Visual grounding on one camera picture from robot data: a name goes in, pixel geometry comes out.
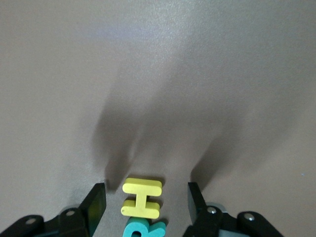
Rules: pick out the teal uppercase R letter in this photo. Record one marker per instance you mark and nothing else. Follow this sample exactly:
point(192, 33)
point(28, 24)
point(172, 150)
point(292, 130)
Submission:
point(132, 228)

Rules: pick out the brown table cover sheet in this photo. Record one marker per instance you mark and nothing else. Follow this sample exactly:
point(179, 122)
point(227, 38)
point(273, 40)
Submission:
point(49, 74)

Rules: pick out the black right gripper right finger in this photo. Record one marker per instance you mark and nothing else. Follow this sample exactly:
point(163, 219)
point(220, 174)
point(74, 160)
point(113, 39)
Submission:
point(205, 219)

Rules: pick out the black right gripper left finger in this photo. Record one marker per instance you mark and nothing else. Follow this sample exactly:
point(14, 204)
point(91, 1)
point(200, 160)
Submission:
point(81, 219)

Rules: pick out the yellow uppercase H letter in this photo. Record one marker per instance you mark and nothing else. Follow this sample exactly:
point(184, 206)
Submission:
point(141, 200)

